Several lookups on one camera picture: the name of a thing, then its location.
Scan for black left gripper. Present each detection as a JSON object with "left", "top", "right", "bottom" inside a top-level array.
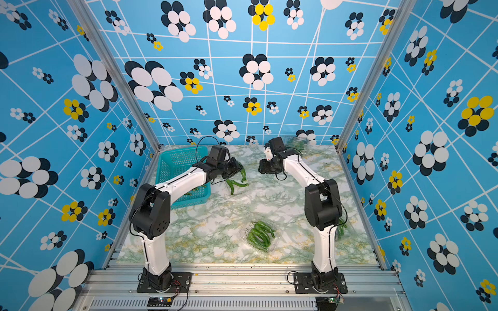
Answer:
[{"left": 217, "top": 157, "right": 244, "bottom": 179}]

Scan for clear clamshell with peppers middle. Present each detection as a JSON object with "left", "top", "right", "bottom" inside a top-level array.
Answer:
[{"left": 224, "top": 167, "right": 250, "bottom": 196}]

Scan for clear clamshell with peppers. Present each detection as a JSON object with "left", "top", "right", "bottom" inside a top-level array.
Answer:
[
  {"left": 335, "top": 218, "right": 348, "bottom": 241},
  {"left": 224, "top": 167, "right": 250, "bottom": 196},
  {"left": 240, "top": 218, "right": 280, "bottom": 253},
  {"left": 285, "top": 136, "right": 311, "bottom": 156}
]

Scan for clear clamshell with peppers front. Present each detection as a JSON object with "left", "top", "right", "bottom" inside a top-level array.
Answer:
[{"left": 240, "top": 218, "right": 280, "bottom": 253}]

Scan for green peppers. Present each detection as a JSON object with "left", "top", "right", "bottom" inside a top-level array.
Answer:
[{"left": 185, "top": 185, "right": 207, "bottom": 196}]

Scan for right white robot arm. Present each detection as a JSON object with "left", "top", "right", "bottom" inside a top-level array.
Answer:
[{"left": 258, "top": 137, "right": 344, "bottom": 292}]

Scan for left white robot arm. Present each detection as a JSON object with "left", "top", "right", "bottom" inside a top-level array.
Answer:
[{"left": 129, "top": 145, "right": 243, "bottom": 292}]

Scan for clear clamshell with peppers back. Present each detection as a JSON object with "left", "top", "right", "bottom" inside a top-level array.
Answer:
[{"left": 285, "top": 136, "right": 311, "bottom": 156}]

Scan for clear clamshell with peppers right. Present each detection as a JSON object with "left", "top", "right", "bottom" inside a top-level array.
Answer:
[{"left": 335, "top": 218, "right": 348, "bottom": 241}]

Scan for teal plastic basket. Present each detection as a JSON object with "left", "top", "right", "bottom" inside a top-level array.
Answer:
[{"left": 154, "top": 146, "right": 211, "bottom": 210}]

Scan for left controller board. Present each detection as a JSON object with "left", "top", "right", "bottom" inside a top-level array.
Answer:
[{"left": 147, "top": 296, "right": 175, "bottom": 310}]

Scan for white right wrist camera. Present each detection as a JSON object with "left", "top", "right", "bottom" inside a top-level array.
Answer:
[{"left": 265, "top": 143, "right": 274, "bottom": 161}]

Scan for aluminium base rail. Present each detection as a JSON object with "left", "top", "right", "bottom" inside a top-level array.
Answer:
[{"left": 74, "top": 260, "right": 412, "bottom": 310}]

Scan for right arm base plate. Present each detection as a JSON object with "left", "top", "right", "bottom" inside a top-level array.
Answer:
[{"left": 293, "top": 273, "right": 348, "bottom": 295}]

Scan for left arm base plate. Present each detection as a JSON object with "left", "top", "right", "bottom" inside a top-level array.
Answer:
[{"left": 136, "top": 272, "right": 192, "bottom": 294}]

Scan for aluminium frame post right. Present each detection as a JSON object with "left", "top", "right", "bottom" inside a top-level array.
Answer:
[{"left": 337, "top": 0, "right": 416, "bottom": 154}]

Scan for aluminium frame post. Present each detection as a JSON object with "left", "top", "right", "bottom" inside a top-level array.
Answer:
[
  {"left": 68, "top": 1, "right": 161, "bottom": 152},
  {"left": 337, "top": 0, "right": 416, "bottom": 154}
]

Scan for aluminium frame post left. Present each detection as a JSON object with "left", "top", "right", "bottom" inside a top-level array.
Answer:
[{"left": 68, "top": 1, "right": 161, "bottom": 152}]

